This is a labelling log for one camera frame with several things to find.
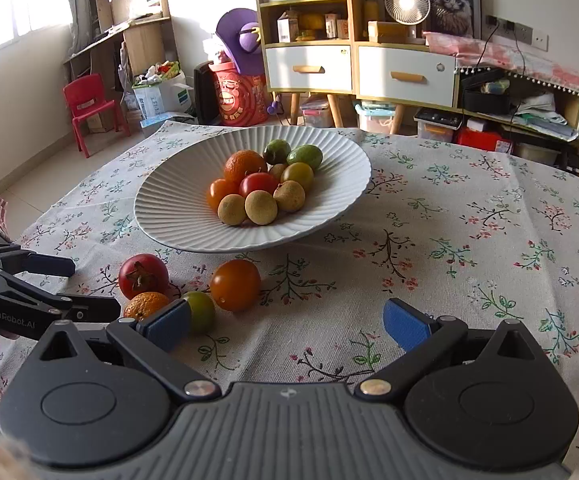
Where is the wooden cabinet with white drawers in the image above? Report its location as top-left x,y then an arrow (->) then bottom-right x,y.
252,0 -> 457,128

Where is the white ribbed plate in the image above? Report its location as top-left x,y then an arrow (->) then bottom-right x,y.
134,125 -> 373,254

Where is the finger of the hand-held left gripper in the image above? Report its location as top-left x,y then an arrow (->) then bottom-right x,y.
0,249 -> 76,278
56,295 -> 121,323

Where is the small red tomato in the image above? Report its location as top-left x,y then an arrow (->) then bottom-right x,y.
238,172 -> 280,198

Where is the light green tomato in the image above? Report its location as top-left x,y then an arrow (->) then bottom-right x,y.
182,291 -> 216,335

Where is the clear plastic storage box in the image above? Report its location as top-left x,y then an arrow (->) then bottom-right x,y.
300,94 -> 343,129

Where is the cardboard box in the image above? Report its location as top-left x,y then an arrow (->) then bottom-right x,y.
368,21 -> 410,43

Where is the pink floral cloth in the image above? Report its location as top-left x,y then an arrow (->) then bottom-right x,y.
423,31 -> 579,106

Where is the blue-lidded storage box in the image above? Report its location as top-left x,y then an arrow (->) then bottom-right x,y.
353,101 -> 403,136

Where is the small round fan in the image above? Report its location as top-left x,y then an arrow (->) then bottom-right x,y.
384,0 -> 431,43

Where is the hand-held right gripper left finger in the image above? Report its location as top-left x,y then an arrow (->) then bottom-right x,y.
34,300 -> 220,403

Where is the framed cat picture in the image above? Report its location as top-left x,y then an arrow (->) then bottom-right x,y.
413,0 -> 483,41

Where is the black case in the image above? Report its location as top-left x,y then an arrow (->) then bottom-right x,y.
460,69 -> 513,115

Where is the black power cable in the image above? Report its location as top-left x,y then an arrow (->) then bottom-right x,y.
472,22 -> 526,88

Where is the large mandarin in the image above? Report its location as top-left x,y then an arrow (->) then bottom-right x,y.
224,150 -> 269,186

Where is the stack of papers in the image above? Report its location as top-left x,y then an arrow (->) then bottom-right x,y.
513,91 -> 579,140

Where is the floral tablecloth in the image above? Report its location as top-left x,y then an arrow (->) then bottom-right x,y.
0,120 -> 579,480

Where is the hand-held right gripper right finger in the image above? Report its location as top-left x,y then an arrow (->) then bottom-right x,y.
352,297 -> 545,403

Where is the light curtain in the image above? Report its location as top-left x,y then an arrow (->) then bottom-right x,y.
67,0 -> 106,57

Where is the red printed bucket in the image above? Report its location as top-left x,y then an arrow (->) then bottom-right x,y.
208,60 -> 269,127

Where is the white printed carton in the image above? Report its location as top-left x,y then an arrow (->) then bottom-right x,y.
132,62 -> 194,123

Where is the green oval fruit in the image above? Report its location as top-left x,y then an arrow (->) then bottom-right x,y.
287,144 -> 323,171

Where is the red plastic chair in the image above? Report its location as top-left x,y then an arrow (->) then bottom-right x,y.
63,74 -> 131,158

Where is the large red tomato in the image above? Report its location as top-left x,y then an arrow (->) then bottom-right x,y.
118,253 -> 169,301

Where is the red box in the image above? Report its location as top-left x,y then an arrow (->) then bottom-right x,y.
454,126 -> 513,154

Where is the wooden bookshelf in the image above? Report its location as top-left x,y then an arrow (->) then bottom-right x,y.
64,0 -> 173,108

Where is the small mandarin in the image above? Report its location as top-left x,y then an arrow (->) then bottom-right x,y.
123,291 -> 170,322

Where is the dark green tomato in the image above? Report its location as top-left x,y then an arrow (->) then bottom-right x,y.
263,139 -> 291,166

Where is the purple plush toy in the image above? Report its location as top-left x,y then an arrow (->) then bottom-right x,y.
214,7 -> 261,76

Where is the orange tomato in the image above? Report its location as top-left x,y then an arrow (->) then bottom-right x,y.
206,178 -> 243,212
210,259 -> 262,312

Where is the yellow round container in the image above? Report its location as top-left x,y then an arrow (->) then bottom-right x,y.
297,12 -> 325,34

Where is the small white carton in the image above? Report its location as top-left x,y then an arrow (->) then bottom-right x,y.
277,10 -> 300,43

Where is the yellow-brown tomato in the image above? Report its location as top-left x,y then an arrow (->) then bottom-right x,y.
280,162 -> 315,192

